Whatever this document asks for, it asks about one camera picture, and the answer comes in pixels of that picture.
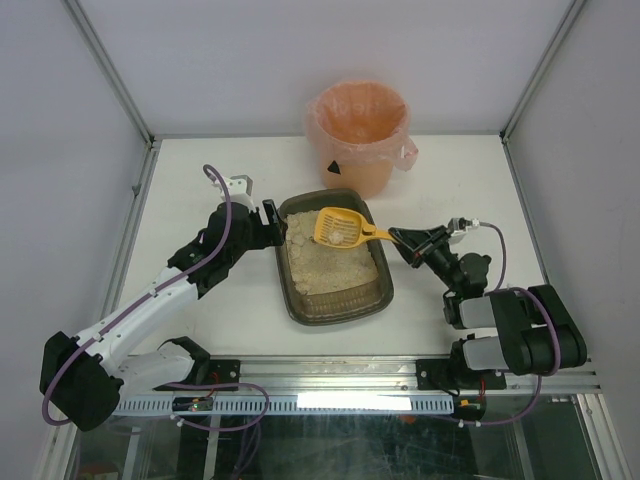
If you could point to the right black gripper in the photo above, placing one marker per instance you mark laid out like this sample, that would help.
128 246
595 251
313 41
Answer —
424 248

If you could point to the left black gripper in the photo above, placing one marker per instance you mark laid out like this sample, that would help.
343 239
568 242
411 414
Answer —
265 228

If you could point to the yellow plastic litter scoop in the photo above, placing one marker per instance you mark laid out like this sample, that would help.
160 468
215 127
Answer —
355 227

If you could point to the dark grey litter box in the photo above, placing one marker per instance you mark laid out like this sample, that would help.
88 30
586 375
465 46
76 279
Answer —
341 306

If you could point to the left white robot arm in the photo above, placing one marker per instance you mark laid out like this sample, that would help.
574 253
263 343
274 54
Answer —
87 375

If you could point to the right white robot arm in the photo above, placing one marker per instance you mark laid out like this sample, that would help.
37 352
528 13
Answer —
522 331

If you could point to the cat litter granules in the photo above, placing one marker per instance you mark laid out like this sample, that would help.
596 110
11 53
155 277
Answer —
317 269

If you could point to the litter clump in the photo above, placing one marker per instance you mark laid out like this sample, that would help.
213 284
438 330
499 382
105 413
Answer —
336 239

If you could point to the orange trash bin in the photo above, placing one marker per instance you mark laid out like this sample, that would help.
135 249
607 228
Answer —
367 180

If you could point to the translucent pink bin liner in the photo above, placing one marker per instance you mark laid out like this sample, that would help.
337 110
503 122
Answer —
361 122

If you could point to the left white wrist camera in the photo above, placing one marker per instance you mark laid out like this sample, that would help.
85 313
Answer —
239 189

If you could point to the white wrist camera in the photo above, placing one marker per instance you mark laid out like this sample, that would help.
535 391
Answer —
460 226
239 189

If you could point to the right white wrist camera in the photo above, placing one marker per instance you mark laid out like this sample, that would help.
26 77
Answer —
460 226

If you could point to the aluminium mounting rail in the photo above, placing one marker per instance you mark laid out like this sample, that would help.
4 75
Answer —
385 374

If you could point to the white slotted cable duct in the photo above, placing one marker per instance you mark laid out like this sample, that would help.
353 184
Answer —
310 403

